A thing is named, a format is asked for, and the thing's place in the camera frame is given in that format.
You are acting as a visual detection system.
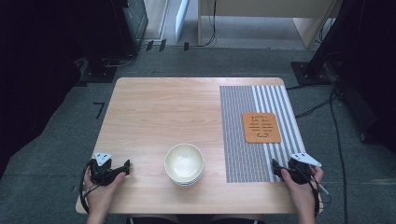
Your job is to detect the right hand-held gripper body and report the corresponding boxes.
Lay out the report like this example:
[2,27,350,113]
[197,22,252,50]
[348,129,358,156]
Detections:
[287,151,322,186]

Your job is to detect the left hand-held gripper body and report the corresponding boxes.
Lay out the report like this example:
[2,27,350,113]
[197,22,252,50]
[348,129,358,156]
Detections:
[89,151,123,187]

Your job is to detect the cream ceramic bowl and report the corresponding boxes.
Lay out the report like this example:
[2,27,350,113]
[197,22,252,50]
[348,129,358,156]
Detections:
[163,143,205,184]
[167,176,202,188]

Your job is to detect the person's right hand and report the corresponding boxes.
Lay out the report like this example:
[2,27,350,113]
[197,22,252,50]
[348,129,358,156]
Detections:
[280,165,325,217]

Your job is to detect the person's left hand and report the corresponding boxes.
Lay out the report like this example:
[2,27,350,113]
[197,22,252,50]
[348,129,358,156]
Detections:
[83,171,127,216]

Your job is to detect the square wooden coaster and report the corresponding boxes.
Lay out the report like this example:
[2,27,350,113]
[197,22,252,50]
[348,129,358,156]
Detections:
[242,112,283,145]

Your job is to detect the grey striped woven placemat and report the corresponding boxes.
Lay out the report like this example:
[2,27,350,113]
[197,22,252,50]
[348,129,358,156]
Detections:
[219,85,306,184]

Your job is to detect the black metal stand base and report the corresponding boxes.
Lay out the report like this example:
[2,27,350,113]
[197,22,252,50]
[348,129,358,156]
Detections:
[79,63,119,84]

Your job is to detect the dark curtain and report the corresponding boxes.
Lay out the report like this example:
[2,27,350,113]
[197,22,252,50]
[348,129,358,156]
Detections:
[0,0,92,180]

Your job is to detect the black glass-fronted cabinet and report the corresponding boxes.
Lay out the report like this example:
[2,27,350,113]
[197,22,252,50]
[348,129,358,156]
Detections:
[110,0,149,58]

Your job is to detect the white panel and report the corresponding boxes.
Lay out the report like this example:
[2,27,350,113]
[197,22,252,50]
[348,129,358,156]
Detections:
[174,0,191,43]

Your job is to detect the light wooden desk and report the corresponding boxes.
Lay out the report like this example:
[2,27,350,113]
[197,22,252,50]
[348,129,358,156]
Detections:
[197,0,340,49]

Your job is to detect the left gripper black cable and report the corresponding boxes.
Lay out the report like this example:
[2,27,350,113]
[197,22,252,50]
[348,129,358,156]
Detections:
[78,159,100,215]

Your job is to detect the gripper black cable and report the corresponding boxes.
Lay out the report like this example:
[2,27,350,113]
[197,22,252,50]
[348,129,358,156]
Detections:
[78,159,100,215]
[306,169,332,218]

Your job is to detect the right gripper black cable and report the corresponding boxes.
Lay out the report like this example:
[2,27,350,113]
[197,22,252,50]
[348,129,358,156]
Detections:
[306,169,332,218]

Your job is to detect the long black floor cable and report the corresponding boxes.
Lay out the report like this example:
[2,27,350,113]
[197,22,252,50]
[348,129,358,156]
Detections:
[329,88,349,224]

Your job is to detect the hanging black cable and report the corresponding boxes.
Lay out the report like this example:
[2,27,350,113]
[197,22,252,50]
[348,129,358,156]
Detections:
[199,0,218,49]

